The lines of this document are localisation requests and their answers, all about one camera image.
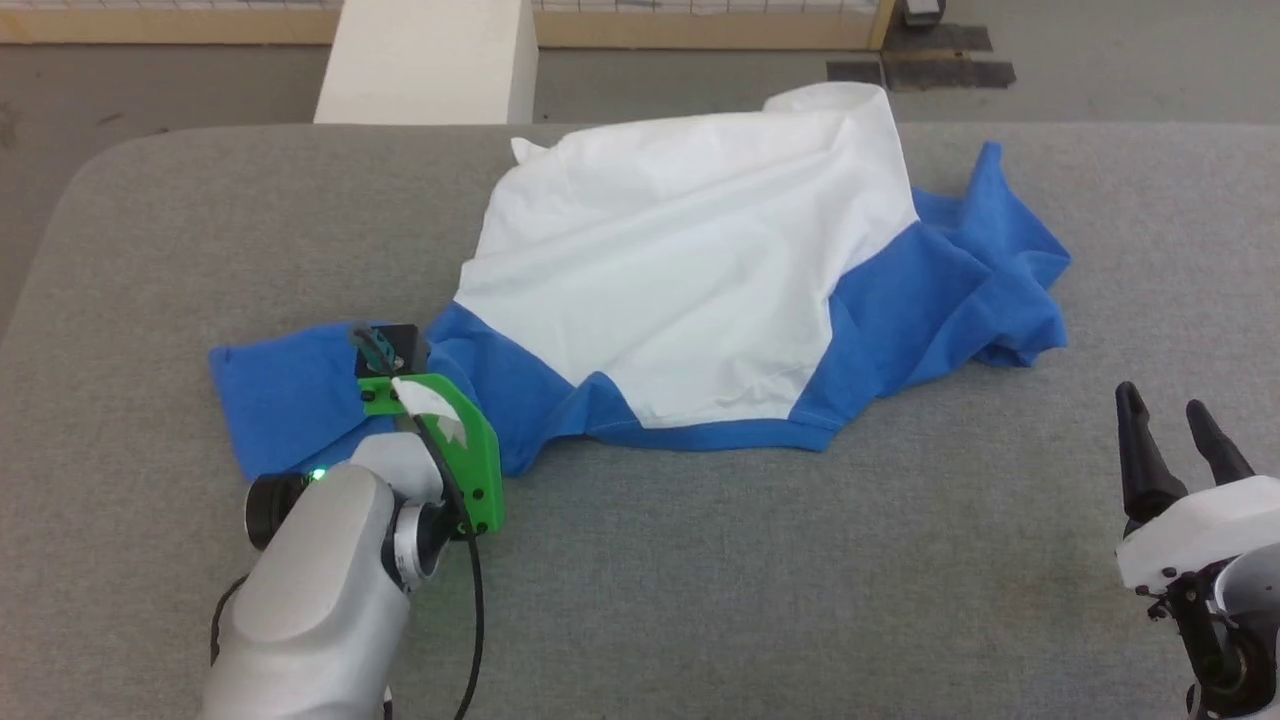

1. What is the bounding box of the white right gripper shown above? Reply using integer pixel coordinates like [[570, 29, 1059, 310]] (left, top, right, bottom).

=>
[[1114, 381, 1280, 593]]

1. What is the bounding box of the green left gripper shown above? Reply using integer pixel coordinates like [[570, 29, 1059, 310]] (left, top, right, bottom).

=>
[[357, 372, 506, 537]]

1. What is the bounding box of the white and blue garment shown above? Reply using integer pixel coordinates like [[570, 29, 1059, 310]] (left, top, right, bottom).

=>
[[208, 82, 1073, 483]]

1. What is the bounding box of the white box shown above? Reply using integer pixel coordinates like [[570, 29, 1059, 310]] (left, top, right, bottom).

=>
[[314, 0, 540, 126]]

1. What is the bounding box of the dark grey floor tape patch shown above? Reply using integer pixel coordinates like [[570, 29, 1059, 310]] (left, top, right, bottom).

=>
[[880, 58, 1018, 91]]

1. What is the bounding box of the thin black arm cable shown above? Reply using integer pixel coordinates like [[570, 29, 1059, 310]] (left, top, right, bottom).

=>
[[395, 400, 489, 720]]

